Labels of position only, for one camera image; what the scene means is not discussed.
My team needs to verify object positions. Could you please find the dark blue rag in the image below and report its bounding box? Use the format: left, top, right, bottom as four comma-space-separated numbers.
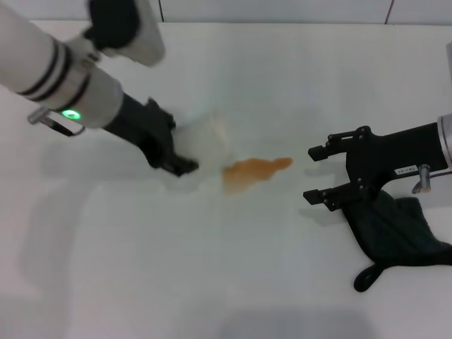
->
340, 190, 452, 293

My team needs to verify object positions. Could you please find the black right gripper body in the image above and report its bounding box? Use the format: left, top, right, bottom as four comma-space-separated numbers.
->
345, 122, 446, 198

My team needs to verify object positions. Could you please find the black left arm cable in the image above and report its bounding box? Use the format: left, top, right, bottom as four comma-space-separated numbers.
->
44, 116, 86, 136

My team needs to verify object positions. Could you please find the white paper cup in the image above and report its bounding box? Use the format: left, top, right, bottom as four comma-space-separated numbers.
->
176, 111, 236, 171

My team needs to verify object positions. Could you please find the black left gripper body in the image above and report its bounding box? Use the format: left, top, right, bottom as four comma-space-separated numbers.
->
102, 92, 177, 170

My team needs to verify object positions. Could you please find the brown water stain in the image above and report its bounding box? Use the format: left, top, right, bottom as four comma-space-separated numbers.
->
221, 157, 294, 195

